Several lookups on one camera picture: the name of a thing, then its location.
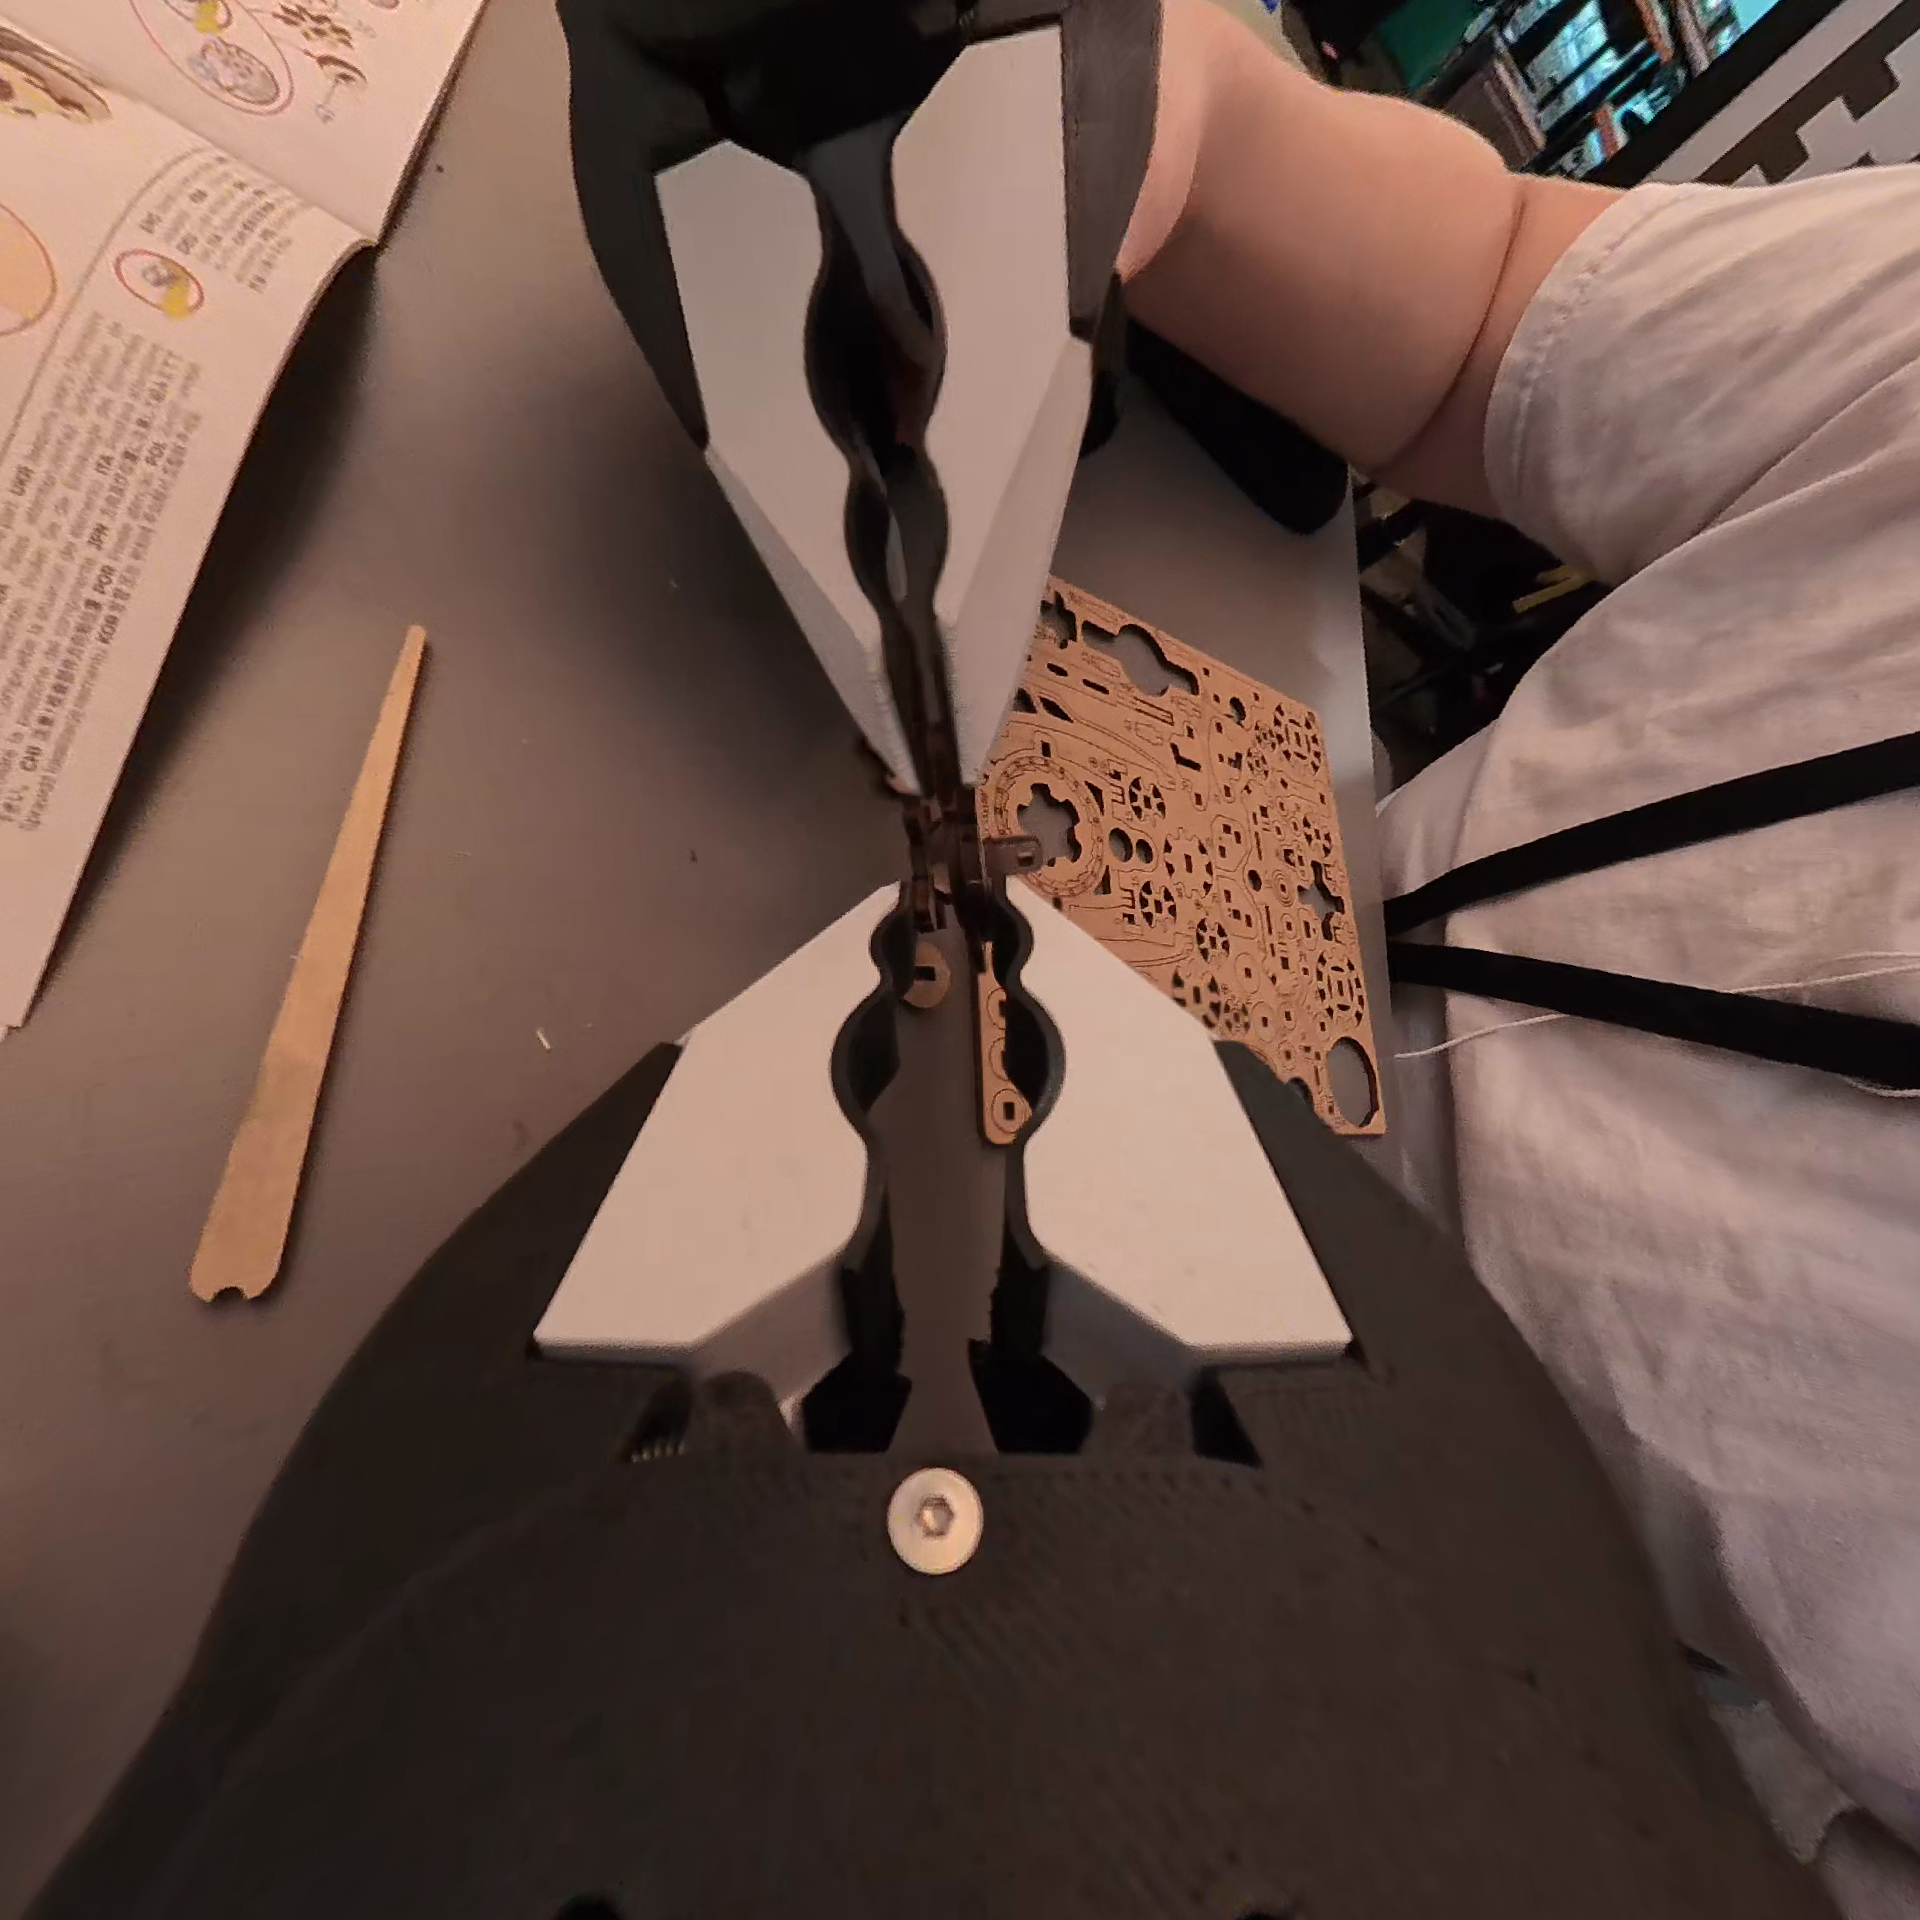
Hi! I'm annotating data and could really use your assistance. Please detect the wooden stick tool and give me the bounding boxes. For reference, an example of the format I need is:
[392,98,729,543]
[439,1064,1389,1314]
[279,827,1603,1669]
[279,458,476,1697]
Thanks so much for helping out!
[188,628,430,1306]

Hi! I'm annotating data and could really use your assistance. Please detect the cluttered storage shelves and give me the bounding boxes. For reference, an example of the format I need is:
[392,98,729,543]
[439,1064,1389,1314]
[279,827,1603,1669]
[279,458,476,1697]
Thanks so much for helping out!
[1477,0,1788,175]

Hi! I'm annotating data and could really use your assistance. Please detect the instruction booklet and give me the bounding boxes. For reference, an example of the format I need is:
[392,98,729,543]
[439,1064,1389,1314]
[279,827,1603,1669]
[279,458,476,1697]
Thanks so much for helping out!
[0,0,489,1038]

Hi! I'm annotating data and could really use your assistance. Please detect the small wooden gear piece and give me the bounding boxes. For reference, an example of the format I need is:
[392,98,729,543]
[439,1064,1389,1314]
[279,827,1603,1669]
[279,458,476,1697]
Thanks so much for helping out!
[897,779,1067,1154]

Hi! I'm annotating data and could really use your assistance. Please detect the black white patterned board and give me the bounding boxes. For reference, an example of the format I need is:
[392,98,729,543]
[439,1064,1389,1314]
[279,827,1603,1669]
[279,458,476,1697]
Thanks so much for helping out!
[1694,0,1920,188]

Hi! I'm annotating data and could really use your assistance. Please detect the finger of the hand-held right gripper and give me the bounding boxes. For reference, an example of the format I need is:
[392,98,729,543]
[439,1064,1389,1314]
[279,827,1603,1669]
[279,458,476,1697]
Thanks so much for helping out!
[657,126,951,794]
[887,25,1094,794]

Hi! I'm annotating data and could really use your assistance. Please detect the person's right forearm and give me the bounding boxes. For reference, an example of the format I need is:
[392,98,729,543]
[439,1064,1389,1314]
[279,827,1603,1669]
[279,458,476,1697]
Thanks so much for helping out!
[1115,0,1632,518]

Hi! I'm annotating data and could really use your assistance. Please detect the wooden parts sheet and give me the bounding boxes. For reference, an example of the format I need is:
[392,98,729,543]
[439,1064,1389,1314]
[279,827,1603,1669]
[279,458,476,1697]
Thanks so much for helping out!
[975,578,1389,1143]

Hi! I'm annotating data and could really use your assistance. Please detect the person's white shirt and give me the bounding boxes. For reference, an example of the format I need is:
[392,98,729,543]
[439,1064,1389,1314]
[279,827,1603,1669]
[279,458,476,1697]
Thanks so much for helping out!
[1371,165,1920,1920]

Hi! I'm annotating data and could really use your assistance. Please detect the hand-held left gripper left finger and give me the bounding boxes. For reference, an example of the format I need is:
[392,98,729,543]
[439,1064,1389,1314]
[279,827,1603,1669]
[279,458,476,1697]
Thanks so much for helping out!
[532,881,936,1434]

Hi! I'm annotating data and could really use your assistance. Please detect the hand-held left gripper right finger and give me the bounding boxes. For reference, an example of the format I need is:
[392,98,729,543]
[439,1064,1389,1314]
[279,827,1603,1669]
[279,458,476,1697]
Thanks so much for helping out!
[967,881,1367,1420]

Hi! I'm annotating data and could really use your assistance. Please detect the black strap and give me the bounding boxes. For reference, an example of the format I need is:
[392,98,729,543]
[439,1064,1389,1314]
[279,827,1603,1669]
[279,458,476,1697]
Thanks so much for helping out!
[1385,936,1920,1097]
[1379,735,1920,936]

